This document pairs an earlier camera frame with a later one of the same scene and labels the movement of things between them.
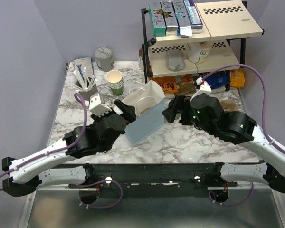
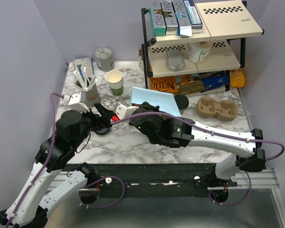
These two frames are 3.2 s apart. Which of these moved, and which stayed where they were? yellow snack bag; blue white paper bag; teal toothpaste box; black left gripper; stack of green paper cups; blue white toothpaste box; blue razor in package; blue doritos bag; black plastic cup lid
Moved: black left gripper; blue white paper bag; black plastic cup lid
Stayed: blue doritos bag; blue white toothpaste box; stack of green paper cups; teal toothpaste box; yellow snack bag; blue razor in package
